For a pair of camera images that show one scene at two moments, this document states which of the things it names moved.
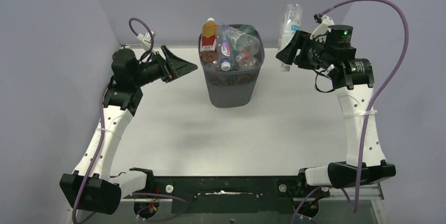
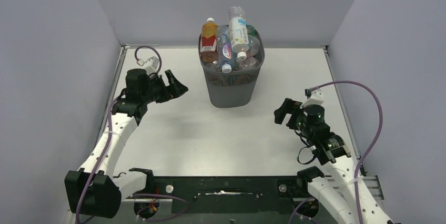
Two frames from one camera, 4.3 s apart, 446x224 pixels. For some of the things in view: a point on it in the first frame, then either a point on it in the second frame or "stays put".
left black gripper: x=176 y=67 to x=174 y=90
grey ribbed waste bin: x=233 y=88 stays put
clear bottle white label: x=291 y=21 to x=239 y=32
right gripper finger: x=294 y=52 to x=287 y=108
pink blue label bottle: x=225 y=48 stays put
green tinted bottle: x=250 y=29 stays put
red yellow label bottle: x=208 y=50 stays put
